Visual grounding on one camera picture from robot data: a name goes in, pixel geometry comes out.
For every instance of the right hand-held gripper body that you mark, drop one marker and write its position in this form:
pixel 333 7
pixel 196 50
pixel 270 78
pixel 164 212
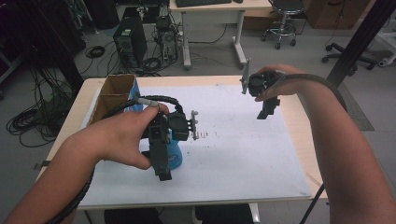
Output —
pixel 257 84

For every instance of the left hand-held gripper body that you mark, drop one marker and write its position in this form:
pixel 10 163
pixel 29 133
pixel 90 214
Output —
pixel 179 127

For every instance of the blue bottle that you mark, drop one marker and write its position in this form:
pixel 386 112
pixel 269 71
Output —
pixel 175 154

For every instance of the person's right hand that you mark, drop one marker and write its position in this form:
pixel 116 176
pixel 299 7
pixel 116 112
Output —
pixel 289 84

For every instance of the person's left hand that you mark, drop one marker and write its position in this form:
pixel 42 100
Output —
pixel 118 137

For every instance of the white table mat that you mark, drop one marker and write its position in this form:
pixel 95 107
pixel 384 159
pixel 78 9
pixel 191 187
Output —
pixel 236 155

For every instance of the chrome stool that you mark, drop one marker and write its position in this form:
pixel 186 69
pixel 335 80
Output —
pixel 281 28

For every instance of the cardboard box with blue side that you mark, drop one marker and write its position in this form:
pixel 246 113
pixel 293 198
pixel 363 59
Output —
pixel 115 90

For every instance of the white desk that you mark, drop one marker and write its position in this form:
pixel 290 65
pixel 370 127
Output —
pixel 218 9

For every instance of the black computer mouse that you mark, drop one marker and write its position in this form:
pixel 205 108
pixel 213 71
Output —
pixel 238 1

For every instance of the black office chair base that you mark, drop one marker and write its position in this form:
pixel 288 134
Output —
pixel 345 54

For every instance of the open-sided computer tower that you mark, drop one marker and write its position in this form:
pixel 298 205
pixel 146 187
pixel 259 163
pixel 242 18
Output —
pixel 168 40

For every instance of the black keyboard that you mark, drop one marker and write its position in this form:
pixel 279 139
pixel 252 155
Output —
pixel 202 2

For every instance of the black computer tower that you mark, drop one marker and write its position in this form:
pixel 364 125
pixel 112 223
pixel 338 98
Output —
pixel 130 40

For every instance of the wooden cabinet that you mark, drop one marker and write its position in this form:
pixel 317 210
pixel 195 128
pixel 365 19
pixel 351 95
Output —
pixel 336 14

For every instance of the grey tape strip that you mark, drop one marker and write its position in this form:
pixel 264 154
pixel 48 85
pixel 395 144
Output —
pixel 42 165

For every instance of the black metal stand post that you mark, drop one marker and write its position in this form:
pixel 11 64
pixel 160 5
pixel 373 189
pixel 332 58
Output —
pixel 358 43

